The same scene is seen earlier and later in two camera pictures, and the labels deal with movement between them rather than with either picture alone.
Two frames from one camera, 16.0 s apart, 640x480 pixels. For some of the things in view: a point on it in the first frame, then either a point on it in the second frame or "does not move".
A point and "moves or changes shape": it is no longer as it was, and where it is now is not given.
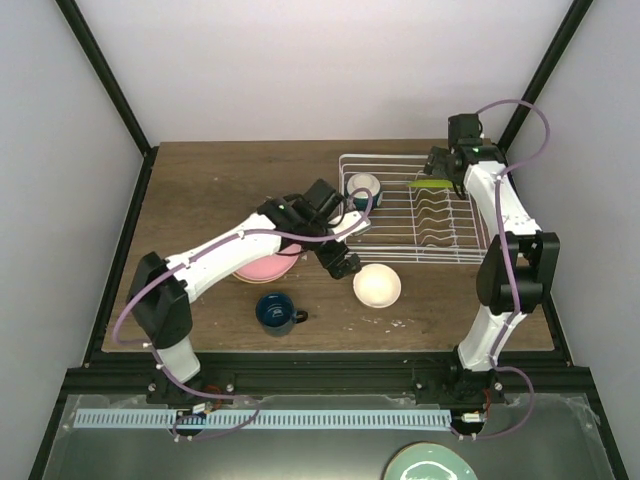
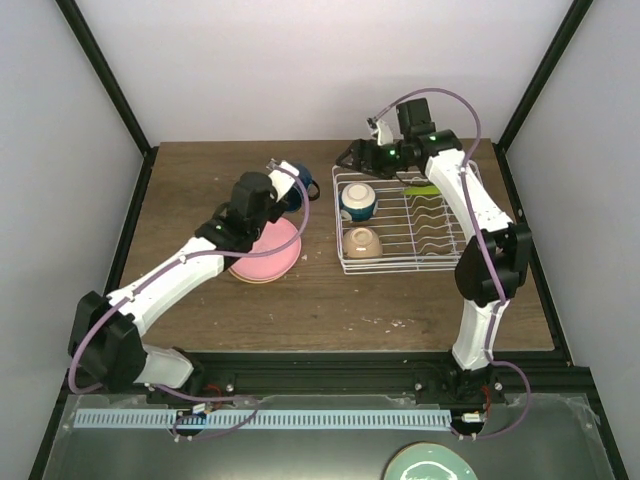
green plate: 430,183 moves or changes shape
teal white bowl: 367,181 moves or changes shape
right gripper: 434,166 -> 360,147
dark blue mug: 276,314 -> 295,196
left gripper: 341,268 -> 281,210
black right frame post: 568,26 does not move
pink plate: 272,268 does not move
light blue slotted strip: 269,418 does not move
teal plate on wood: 429,461 does not move
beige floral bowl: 377,285 -> 362,242
